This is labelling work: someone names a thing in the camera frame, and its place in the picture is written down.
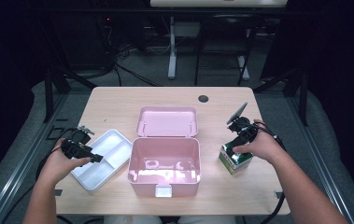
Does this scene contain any short white desk leg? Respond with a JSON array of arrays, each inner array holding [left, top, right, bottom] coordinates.
[[237, 55, 250, 81]]

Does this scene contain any person's left hand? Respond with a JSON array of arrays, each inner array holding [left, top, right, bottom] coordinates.
[[38, 138, 92, 185]]

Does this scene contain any tangle of floor cables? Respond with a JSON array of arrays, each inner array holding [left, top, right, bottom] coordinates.
[[98, 15, 171, 88]]

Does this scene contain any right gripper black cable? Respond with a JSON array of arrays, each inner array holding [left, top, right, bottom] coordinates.
[[248, 120, 288, 224]]

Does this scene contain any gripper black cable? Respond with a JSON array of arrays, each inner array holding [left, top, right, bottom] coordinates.
[[248, 120, 288, 224], [1, 126, 79, 224]]

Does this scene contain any aluminium floor rail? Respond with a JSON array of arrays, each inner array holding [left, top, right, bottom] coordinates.
[[0, 92, 70, 224], [285, 96, 354, 224]]

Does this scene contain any long white desk leg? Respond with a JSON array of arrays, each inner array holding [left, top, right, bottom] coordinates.
[[167, 17, 177, 80]]

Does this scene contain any black chair frame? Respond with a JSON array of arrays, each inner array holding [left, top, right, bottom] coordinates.
[[193, 13, 262, 87]]

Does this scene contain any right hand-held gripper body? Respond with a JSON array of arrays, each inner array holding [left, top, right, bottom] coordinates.
[[226, 102, 259, 146]]

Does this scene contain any green carton box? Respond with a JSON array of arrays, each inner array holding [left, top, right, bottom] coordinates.
[[219, 141, 255, 175]]

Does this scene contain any pink storage box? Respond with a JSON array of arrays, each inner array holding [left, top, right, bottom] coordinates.
[[127, 105, 203, 199]]

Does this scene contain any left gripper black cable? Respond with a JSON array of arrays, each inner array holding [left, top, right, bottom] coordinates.
[[1, 126, 79, 224]]

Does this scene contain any black floor socket frame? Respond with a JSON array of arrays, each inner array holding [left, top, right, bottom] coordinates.
[[46, 125, 66, 141]]

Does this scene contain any person's right hand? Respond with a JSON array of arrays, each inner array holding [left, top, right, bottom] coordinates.
[[232, 119, 288, 165]]

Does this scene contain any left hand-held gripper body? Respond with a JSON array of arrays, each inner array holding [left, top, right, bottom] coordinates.
[[61, 125, 95, 160]]

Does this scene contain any black metal stand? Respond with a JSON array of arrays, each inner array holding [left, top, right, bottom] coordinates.
[[42, 60, 98, 124], [253, 66, 309, 127]]

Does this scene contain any dark computer case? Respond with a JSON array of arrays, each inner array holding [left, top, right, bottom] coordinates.
[[50, 15, 114, 71]]

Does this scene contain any white divided tray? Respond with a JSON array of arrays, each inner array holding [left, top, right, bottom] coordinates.
[[70, 129, 134, 191]]

